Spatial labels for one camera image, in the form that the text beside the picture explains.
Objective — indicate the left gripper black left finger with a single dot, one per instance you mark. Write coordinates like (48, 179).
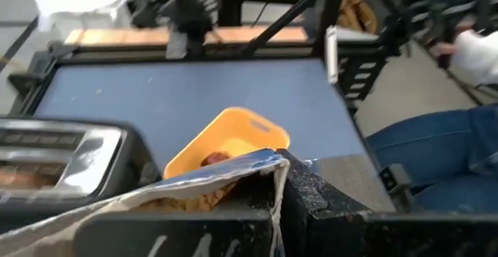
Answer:
(116, 237)

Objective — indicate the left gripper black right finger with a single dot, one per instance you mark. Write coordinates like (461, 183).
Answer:
(323, 229)

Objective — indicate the blue Frosted Flakes cereal box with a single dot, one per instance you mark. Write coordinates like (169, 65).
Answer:
(218, 171)

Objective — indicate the red apple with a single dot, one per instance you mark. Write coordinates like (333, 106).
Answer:
(215, 158)

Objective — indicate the yellow plastic basket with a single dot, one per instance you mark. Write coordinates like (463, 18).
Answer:
(233, 132)

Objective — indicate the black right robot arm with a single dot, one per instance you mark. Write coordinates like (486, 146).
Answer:
(190, 8)

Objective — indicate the black and silver toaster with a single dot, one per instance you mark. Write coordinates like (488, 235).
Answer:
(58, 159)

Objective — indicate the person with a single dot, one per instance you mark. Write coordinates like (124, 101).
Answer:
(428, 144)
(478, 54)

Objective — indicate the wooden bench top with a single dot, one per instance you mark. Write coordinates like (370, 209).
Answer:
(116, 36)

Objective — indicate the brown bag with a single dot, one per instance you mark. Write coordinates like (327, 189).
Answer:
(356, 13)

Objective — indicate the white frame bracket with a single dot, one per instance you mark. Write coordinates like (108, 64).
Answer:
(331, 54)

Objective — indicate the black table frame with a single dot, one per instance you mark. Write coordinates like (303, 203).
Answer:
(116, 53)

